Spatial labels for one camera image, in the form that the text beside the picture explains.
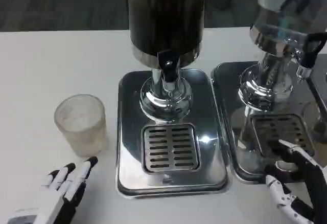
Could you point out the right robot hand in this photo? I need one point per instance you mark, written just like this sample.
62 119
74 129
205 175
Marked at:
313 183

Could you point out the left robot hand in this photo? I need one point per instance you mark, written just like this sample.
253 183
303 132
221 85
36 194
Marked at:
55 203

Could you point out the clear ribbed glass cup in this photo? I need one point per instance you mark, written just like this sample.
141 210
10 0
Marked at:
81 129

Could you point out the black tap of dark dispenser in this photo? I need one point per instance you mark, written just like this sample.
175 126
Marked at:
167 68

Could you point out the steel grid under clear dispenser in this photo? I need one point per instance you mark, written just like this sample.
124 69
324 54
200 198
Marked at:
278 129

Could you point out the steel tray under dark dispenser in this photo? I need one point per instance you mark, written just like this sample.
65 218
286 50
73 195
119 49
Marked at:
212 160

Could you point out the steel tray under clear dispenser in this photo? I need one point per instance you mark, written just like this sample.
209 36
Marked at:
230 101

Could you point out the steel grid under dark dispenser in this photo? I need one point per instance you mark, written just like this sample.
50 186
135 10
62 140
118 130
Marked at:
169 147

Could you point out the black tap of clear dispenser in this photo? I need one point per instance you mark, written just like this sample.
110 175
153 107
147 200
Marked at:
310 52

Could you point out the clear steel drink dispenser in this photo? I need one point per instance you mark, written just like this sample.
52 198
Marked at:
276 42

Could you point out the dark drink dispenser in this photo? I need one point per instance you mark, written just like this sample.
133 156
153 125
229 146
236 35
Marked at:
166 17

